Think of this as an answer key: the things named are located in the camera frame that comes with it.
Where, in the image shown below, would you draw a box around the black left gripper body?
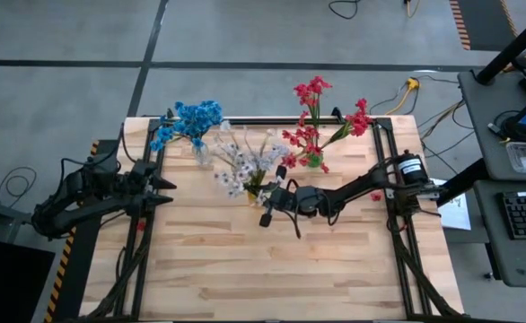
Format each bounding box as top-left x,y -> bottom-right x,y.
123,159 -> 156,217

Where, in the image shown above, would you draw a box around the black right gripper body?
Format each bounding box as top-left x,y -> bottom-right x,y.
259,164 -> 327,228

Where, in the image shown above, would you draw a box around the clear ribbed glass vase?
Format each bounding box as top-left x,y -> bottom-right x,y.
191,141 -> 213,166

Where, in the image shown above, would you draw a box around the yellow black hazard strip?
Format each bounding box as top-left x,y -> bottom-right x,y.
42,139 -> 101,323

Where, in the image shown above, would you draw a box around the black floor mat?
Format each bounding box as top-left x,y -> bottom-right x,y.
456,0 -> 515,51
49,138 -> 120,323

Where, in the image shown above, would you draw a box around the white paper sheet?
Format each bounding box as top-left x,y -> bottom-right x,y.
437,192 -> 473,231

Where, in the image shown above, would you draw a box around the black diagonal bar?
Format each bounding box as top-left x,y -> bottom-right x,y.
435,157 -> 491,207

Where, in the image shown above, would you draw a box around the black flat panel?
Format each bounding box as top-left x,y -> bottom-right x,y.
0,236 -> 57,323

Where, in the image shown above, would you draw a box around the grey desk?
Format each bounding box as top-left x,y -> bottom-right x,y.
472,179 -> 526,288
457,66 -> 526,181

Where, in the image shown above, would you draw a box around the black keyboard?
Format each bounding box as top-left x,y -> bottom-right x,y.
495,190 -> 526,240

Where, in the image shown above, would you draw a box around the orange black hazard tape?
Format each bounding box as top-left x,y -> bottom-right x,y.
499,0 -> 519,38
449,0 -> 473,51

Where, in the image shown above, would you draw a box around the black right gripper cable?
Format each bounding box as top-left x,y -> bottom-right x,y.
285,208 -> 302,240

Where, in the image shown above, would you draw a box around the black aluminium table frame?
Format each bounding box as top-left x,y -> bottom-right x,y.
112,115 -> 464,322

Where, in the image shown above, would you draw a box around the black cable bundle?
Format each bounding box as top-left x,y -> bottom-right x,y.
386,210 -> 461,319
83,219 -> 152,320

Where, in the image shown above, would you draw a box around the black looped floor cable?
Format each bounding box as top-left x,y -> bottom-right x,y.
0,167 -> 38,208

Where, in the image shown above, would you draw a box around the yellow plug with cable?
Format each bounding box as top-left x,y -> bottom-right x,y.
383,76 -> 421,116

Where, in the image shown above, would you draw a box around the black floor cables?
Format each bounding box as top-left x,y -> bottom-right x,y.
417,98 -> 478,158

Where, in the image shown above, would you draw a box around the black curved floor cable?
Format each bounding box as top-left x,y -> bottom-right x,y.
328,0 -> 361,21

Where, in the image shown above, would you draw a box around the yellow floor cable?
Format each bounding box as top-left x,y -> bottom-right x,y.
404,0 -> 422,19

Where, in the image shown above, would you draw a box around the black thick rig post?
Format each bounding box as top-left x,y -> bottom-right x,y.
476,6 -> 526,86

